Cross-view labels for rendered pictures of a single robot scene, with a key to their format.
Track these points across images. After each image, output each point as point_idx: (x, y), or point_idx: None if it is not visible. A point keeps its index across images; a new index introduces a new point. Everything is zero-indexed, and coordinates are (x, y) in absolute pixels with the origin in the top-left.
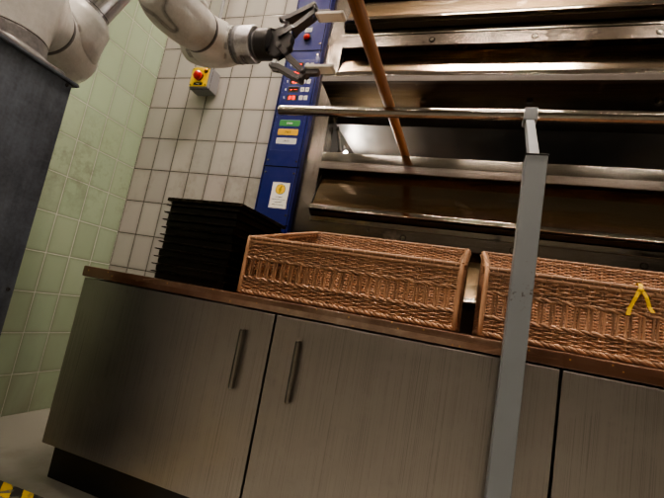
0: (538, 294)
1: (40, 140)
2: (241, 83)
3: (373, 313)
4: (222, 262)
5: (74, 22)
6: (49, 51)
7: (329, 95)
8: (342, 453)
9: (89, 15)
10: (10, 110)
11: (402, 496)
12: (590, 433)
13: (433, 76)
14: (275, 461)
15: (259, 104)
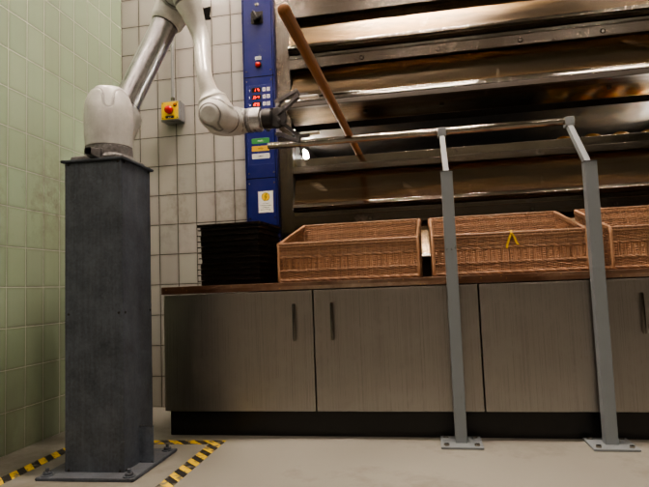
0: (461, 246)
1: (145, 214)
2: None
3: (372, 276)
4: (255, 265)
5: None
6: None
7: (291, 115)
8: (371, 358)
9: (133, 113)
10: (134, 200)
11: (409, 371)
12: (495, 312)
13: (371, 96)
14: (332, 375)
15: None
